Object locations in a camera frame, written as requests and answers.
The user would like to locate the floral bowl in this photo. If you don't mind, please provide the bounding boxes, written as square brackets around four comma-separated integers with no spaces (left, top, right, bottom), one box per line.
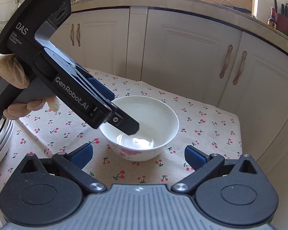
[99,96,179,161]

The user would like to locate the white plate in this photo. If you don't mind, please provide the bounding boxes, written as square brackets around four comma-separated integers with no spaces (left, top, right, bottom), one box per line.
[0,119,14,162]

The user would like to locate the white kitchen cabinets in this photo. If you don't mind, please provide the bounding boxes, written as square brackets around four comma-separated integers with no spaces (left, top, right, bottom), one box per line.
[48,4,288,197]

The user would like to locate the gloved left hand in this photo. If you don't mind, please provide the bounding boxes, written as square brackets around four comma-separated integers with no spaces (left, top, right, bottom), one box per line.
[0,52,61,121]

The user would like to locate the cherry print tablecloth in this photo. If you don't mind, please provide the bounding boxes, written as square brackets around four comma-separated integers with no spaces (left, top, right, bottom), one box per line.
[0,68,243,211]

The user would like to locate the dark sauce bottle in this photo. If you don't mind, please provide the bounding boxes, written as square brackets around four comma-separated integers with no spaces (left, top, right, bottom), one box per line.
[267,7,277,29]

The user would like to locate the red knife block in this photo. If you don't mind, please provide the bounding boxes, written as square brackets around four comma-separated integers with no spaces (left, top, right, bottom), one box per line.
[274,0,288,35]

